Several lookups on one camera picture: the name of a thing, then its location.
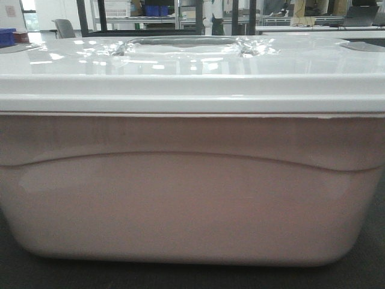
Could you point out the white plastic storage bin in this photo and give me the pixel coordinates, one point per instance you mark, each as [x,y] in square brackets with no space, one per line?
[289,191]

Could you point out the white bin lid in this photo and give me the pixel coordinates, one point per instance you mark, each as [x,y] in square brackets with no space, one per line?
[295,74]

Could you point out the blue bins on background shelf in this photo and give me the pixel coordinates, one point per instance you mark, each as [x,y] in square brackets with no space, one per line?
[155,10]

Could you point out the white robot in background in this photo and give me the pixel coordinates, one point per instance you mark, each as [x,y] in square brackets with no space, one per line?
[213,17]

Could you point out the white background table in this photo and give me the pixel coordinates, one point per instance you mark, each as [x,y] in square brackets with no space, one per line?
[356,31]

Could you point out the grey office chair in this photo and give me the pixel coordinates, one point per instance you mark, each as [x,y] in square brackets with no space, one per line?
[64,29]

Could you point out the dark red box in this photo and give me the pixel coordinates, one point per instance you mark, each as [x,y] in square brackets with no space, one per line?
[21,37]

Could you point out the grey laptop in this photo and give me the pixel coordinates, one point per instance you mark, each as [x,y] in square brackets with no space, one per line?
[360,16]

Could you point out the blue crate far left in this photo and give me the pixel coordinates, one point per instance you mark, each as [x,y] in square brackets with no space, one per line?
[7,36]

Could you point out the black metal frame rack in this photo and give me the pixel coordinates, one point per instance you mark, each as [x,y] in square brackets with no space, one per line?
[126,18]

